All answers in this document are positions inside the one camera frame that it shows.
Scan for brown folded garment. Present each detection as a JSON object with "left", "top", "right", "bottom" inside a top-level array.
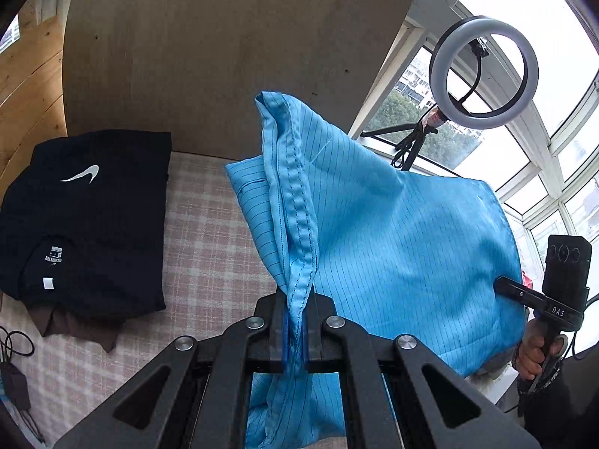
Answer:
[{"left": 25, "top": 302, "right": 127, "bottom": 353}]

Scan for pink checked rug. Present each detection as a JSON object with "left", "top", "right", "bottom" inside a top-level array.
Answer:
[{"left": 0, "top": 150, "right": 291, "bottom": 449}]

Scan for beige wooden board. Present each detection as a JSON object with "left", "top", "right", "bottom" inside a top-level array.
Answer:
[{"left": 62, "top": 0, "right": 419, "bottom": 162}]

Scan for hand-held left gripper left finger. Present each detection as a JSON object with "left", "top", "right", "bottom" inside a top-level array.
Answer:
[{"left": 52, "top": 289, "right": 288, "bottom": 449}]

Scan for black tripod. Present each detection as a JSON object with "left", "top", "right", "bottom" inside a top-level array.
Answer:
[{"left": 360, "top": 107, "right": 450, "bottom": 171}]

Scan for white garment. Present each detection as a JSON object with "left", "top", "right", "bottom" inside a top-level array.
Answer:
[{"left": 465, "top": 351, "right": 516, "bottom": 400}]

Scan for person's right hand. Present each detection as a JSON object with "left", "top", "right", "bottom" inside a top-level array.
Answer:
[{"left": 511, "top": 318, "right": 570, "bottom": 381}]

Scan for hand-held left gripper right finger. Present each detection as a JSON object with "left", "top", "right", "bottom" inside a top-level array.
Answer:
[{"left": 302, "top": 291, "right": 539, "bottom": 449}]

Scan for pine wood panel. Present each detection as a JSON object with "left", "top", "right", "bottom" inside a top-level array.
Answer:
[{"left": 0, "top": 0, "right": 69, "bottom": 197}]

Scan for person's right forearm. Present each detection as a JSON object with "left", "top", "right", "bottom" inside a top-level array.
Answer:
[{"left": 517, "top": 360, "right": 599, "bottom": 449}]

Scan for ring light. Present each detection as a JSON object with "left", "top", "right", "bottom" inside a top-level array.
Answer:
[{"left": 429, "top": 15, "right": 540, "bottom": 131}]

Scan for apartment buildings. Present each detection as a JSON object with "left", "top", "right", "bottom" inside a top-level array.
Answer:
[{"left": 395, "top": 49, "right": 487, "bottom": 169}]

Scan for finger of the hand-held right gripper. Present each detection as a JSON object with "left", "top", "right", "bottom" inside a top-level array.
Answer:
[{"left": 495, "top": 275, "right": 548, "bottom": 311}]

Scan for black folded T-shirt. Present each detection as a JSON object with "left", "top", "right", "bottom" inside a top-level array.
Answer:
[{"left": 0, "top": 130, "right": 172, "bottom": 319}]

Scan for light blue striped garment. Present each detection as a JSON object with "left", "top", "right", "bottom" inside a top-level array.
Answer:
[{"left": 225, "top": 91, "right": 524, "bottom": 449}]

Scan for black power adapter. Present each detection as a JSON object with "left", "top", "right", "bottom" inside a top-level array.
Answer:
[{"left": 0, "top": 362, "right": 32, "bottom": 411}]

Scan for white window frame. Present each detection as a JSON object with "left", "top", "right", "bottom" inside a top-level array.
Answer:
[{"left": 349, "top": 0, "right": 599, "bottom": 351}]

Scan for black cable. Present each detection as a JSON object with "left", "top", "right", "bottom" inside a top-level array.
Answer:
[{"left": 0, "top": 327, "right": 48, "bottom": 445}]

